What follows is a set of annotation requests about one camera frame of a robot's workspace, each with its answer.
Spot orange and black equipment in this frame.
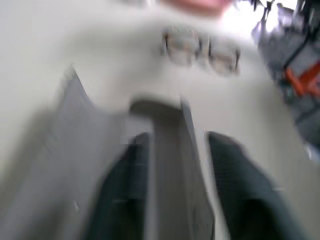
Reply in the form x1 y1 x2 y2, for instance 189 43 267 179
281 66 320 101

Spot clear-framed eyeglasses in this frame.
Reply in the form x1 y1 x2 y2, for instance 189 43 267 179
159 24 242 77

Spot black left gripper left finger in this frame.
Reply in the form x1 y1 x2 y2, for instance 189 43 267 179
83 131 152 240

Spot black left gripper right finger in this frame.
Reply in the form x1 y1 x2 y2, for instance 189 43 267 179
206 130 307 240

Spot pink plate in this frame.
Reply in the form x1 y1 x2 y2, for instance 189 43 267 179
159 0 227 19

